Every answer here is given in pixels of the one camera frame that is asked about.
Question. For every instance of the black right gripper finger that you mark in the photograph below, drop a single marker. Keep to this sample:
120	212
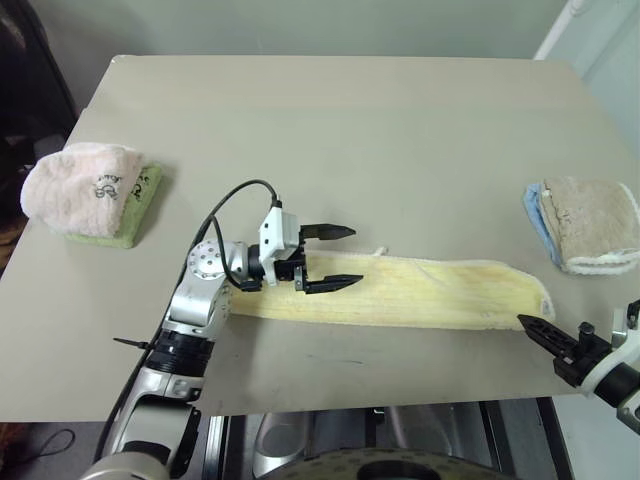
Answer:
547	335

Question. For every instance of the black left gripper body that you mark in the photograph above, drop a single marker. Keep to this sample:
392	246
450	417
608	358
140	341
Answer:
290	270

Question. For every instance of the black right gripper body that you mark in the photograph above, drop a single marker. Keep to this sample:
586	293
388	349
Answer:
580	360

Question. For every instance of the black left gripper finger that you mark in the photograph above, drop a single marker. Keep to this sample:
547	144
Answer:
330	285
327	232

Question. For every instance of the pale yellow fluffy towel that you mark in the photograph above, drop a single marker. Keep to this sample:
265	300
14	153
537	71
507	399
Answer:
425	295

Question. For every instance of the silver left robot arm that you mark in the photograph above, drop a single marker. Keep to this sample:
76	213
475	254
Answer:
200	295

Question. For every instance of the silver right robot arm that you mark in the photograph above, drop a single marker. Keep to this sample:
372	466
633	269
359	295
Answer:
617	387

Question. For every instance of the folded beige towel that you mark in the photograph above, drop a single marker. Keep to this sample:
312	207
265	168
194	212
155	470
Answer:
590	220

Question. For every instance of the folded light blue towel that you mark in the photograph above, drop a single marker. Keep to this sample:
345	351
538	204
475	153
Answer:
535	210

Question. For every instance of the folded green towel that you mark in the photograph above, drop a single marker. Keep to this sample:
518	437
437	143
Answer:
132	220

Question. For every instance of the folded pink towel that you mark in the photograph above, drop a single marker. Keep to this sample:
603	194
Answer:
70	195

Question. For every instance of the silver robot torso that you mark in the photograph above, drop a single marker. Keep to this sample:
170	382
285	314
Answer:
430	430

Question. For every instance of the black zip tie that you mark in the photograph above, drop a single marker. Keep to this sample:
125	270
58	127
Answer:
130	343

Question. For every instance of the dark background furniture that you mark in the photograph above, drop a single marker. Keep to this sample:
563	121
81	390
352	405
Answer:
25	75

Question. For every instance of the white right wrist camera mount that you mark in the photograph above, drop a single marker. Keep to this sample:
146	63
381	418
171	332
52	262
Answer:
620	355

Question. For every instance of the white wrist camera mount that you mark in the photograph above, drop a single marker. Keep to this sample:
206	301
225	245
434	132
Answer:
620	355
275	232

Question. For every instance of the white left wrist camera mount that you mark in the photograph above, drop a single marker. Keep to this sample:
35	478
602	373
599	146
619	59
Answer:
275	232

